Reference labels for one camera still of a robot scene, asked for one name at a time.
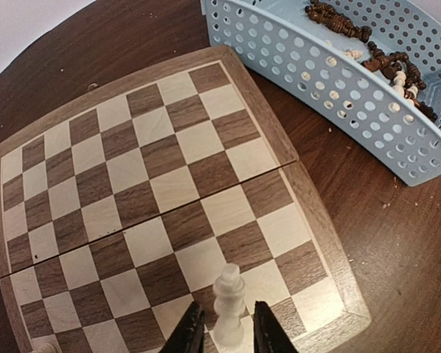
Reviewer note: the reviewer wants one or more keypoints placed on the light blue plastic basket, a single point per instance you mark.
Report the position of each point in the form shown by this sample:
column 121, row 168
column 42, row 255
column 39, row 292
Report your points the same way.
column 278, row 41

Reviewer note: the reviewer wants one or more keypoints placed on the wooden folding chess board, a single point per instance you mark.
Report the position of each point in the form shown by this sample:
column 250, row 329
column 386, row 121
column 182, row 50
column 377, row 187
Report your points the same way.
column 121, row 208

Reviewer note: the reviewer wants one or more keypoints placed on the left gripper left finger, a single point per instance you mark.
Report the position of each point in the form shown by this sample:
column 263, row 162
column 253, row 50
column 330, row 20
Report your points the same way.
column 188, row 335

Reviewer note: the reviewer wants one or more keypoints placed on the white queen chess piece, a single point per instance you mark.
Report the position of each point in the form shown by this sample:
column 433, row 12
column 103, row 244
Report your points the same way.
column 229, row 305

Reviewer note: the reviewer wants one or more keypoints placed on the dark chess pieces pile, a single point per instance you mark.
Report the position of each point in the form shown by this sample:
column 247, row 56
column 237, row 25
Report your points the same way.
column 327, row 15

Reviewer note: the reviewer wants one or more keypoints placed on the white chess pieces pile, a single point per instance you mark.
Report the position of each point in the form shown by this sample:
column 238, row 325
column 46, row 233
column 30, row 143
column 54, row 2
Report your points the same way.
column 398, row 69

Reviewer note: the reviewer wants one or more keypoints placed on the white pawn chess piece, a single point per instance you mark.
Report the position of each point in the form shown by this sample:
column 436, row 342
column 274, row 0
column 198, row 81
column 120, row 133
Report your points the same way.
column 43, row 347

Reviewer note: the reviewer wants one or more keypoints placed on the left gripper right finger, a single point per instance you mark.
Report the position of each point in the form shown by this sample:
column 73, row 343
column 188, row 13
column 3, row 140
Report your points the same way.
column 269, row 336

